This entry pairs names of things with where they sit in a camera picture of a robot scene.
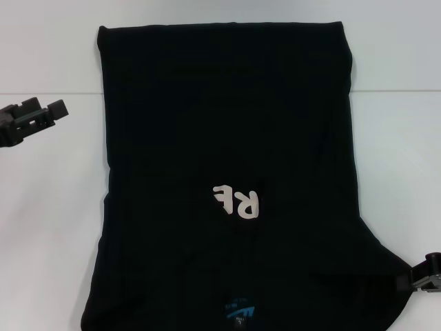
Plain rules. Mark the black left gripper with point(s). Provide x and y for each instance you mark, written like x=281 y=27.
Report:
x=10 y=125

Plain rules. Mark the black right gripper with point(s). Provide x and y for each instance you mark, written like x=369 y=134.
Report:
x=429 y=272

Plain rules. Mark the black shirt with FREE print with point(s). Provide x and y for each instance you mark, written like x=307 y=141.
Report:
x=220 y=120

